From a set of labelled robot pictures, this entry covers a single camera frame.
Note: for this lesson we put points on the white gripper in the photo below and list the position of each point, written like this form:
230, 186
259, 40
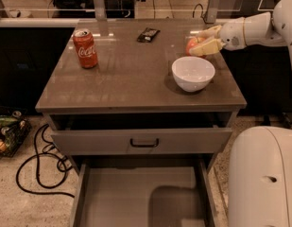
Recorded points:
232, 35

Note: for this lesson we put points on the red apple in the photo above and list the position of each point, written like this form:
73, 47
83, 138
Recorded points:
192, 43

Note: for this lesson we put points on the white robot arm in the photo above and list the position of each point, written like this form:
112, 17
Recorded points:
260, 172

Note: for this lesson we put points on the grey drawer cabinet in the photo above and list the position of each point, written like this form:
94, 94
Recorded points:
136, 78

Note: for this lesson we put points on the grey top drawer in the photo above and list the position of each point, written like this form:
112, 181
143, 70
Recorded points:
109, 134

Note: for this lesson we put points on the grey drawer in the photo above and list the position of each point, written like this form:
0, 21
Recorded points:
109, 134
176, 196

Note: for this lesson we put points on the grey middle drawer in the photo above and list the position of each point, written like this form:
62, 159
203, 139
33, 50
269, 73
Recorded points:
176, 196

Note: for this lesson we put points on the white ceramic bowl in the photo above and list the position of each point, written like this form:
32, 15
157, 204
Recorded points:
192, 74

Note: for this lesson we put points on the red Coca-Cola can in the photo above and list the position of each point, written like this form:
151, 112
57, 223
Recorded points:
84, 43

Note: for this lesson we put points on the black drawer handle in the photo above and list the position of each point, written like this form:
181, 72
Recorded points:
152, 144

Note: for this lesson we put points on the black wire basket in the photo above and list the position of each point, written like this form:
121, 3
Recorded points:
14, 129

